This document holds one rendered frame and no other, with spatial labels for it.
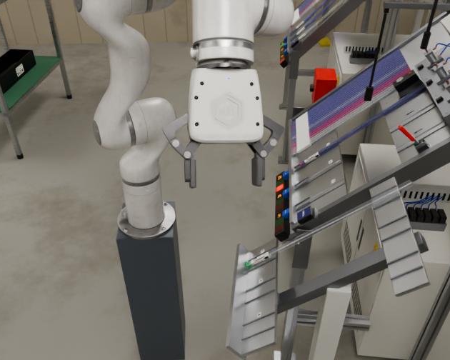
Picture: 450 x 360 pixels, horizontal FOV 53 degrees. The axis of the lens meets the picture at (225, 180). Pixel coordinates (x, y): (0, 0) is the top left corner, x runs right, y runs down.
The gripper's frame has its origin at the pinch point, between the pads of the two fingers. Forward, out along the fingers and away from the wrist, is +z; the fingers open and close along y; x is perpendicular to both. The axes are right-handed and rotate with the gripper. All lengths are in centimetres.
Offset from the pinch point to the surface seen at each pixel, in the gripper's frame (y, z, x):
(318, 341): 35, 49, 54
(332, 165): 51, 1, 82
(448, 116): 67, -13, 45
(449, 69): 75, -27, 54
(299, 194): 41, 11, 86
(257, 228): 49, 37, 177
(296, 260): 36, 31, 75
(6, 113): -95, -30, 239
